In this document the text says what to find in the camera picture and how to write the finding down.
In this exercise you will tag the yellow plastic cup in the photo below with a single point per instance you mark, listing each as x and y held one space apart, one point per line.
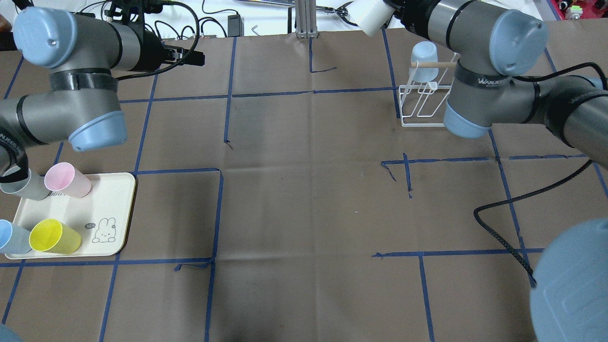
53 236

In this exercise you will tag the white rabbit print tray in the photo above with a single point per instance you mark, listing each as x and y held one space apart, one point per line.
101 218

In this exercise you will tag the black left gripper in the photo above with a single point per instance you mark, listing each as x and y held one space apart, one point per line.
151 49

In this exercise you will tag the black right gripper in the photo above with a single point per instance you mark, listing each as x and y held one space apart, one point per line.
408 18

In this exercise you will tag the light blue plastic cup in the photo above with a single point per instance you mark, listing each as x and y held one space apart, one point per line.
422 53

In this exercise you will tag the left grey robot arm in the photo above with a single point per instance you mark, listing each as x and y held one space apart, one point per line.
86 58

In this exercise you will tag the grey plastic cup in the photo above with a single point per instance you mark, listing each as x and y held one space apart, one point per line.
32 187

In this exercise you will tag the pink plastic cup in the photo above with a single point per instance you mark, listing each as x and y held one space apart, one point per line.
65 178

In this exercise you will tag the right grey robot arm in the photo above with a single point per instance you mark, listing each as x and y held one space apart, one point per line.
496 46

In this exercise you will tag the aluminium frame post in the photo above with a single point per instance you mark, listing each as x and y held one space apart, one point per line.
305 13

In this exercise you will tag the white wire cup rack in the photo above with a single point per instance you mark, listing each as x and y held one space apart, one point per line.
422 105

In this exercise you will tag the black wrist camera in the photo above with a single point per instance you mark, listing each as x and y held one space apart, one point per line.
122 10

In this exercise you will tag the pale green plastic cup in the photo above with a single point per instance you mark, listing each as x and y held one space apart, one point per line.
369 15

